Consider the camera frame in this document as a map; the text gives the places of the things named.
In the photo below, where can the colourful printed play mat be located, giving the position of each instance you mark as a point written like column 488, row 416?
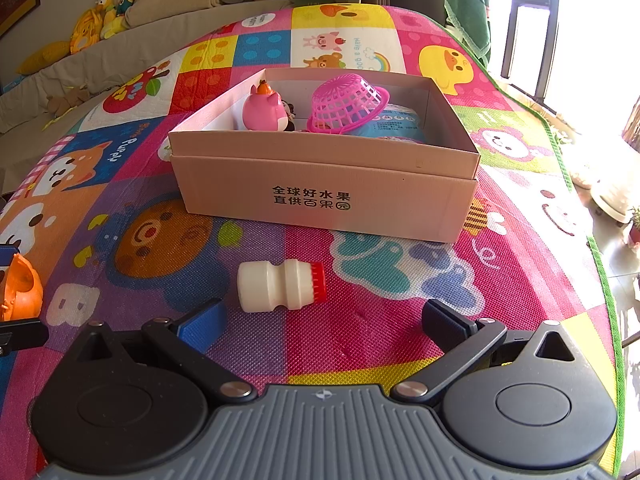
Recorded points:
column 150, row 260

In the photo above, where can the white planter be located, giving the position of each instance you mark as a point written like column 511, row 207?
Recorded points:
column 617, row 197

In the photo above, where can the yellow cushion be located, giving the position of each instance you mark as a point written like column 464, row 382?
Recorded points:
column 42, row 57

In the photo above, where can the blue wet wipes pack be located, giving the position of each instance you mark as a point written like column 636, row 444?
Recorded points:
column 395, row 122

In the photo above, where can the cardboard box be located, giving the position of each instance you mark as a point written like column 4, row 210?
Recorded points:
column 320, row 195

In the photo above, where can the green towel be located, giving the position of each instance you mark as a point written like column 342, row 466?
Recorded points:
column 467, row 5

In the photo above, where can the yellow duck plush toy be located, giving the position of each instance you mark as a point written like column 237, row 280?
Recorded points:
column 111, row 15

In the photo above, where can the pink pig toy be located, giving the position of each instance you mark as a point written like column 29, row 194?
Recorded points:
column 260, row 110

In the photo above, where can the orange pumpkin toy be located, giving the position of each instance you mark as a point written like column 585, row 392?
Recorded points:
column 20, row 290

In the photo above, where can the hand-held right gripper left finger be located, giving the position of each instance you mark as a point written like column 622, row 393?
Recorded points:
column 202, row 322

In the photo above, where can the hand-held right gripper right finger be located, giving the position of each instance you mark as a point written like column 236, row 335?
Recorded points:
column 442, row 322

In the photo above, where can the brown plush toy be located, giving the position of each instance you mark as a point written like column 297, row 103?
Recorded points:
column 67, row 101

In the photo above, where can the small potted plant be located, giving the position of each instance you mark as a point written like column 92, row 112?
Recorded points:
column 635, row 230

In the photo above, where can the window frame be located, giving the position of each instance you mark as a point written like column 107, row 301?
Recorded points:
column 515, row 20

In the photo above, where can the beige sofa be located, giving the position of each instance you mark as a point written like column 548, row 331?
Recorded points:
column 165, row 35

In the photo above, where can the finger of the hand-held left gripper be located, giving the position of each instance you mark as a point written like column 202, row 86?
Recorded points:
column 22, row 335
column 6, row 255

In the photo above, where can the white yogurt bottle red cap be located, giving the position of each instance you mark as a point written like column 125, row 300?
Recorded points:
column 272, row 286

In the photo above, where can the pink plastic basket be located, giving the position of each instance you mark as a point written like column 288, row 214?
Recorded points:
column 345, row 102

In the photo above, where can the orange yellow plush toy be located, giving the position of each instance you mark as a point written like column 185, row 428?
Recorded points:
column 87, row 32

